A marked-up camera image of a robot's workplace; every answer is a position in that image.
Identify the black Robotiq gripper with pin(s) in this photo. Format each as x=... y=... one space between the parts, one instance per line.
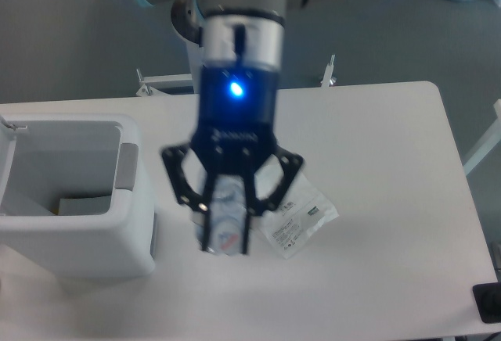
x=234 y=135

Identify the crushed clear plastic bottle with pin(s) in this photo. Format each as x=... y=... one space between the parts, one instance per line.
x=228 y=213

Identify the white plastic packaging bag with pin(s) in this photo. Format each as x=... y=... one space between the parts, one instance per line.
x=302 y=212

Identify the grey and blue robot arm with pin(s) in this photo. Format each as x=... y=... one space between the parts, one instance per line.
x=241 y=44

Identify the white trash can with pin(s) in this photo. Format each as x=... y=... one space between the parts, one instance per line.
x=76 y=198

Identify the black device at table edge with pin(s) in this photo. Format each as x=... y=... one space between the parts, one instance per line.
x=487 y=298

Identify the white frame post right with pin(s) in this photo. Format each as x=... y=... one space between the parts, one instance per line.
x=484 y=145

